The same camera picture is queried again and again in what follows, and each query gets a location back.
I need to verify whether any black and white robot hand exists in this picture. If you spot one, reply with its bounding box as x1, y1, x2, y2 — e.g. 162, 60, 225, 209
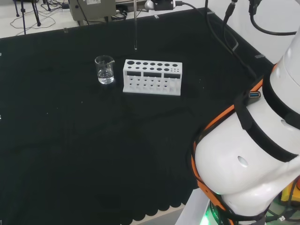
144, 0, 177, 11

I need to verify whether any clear glass rod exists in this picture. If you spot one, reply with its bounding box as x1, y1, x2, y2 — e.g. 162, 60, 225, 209
133, 0, 139, 51

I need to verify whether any white test tube rack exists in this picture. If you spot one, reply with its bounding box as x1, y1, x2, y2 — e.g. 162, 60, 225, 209
122, 59, 183, 96

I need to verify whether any clear glass beaker with water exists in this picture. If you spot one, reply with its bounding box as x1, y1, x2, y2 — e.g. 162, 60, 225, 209
94, 55, 115, 85

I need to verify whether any grey equipment box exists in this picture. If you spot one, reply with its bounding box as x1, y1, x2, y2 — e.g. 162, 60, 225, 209
69, 0, 117, 22

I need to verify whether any black tripod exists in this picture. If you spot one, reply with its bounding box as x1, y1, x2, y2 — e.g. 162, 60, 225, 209
13, 0, 42, 35

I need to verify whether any black bench cloth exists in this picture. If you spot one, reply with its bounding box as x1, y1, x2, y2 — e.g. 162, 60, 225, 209
0, 7, 274, 225

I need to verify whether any yellow stop button box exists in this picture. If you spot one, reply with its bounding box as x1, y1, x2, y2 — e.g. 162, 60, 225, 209
280, 178, 300, 203

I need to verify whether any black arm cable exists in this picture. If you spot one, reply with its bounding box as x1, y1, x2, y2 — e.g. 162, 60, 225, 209
175, 0, 258, 82

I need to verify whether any thin floor cable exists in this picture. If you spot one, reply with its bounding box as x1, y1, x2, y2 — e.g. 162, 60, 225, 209
9, 13, 57, 30

